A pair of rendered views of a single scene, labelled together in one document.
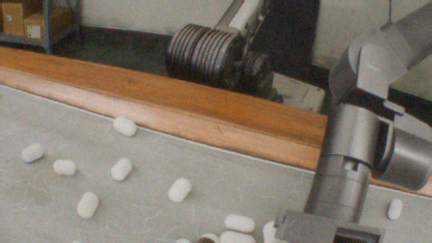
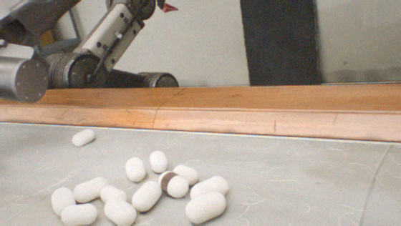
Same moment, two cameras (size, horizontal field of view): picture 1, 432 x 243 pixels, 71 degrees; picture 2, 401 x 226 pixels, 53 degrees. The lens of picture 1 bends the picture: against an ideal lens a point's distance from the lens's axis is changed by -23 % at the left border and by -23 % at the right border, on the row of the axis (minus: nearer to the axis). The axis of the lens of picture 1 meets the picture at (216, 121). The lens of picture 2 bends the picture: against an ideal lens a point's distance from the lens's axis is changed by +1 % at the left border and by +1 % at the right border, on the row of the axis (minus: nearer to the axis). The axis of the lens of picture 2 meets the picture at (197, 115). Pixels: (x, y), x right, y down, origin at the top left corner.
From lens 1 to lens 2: 0.60 m
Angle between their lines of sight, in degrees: 21
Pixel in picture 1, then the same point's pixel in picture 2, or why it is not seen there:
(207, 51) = (58, 70)
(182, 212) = not seen: outside the picture
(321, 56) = (333, 72)
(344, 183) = not seen: outside the picture
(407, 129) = (8, 54)
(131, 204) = not seen: outside the picture
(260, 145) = (25, 114)
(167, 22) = (177, 76)
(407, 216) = (99, 144)
